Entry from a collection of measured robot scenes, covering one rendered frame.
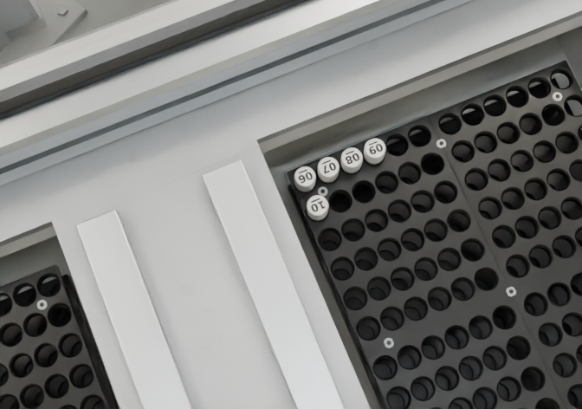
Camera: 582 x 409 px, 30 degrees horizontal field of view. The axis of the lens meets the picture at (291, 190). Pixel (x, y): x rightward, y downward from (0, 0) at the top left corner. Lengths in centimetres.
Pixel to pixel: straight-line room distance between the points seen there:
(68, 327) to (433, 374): 20
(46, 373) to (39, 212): 9
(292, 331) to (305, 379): 2
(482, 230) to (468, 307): 4
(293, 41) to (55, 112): 12
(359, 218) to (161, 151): 12
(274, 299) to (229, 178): 7
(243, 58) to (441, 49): 11
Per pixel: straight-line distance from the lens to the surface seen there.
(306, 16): 55
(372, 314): 60
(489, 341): 61
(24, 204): 59
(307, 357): 54
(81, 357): 61
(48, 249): 69
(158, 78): 54
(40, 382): 61
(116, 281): 55
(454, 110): 63
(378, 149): 61
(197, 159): 58
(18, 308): 62
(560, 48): 73
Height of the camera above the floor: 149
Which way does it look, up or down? 75 degrees down
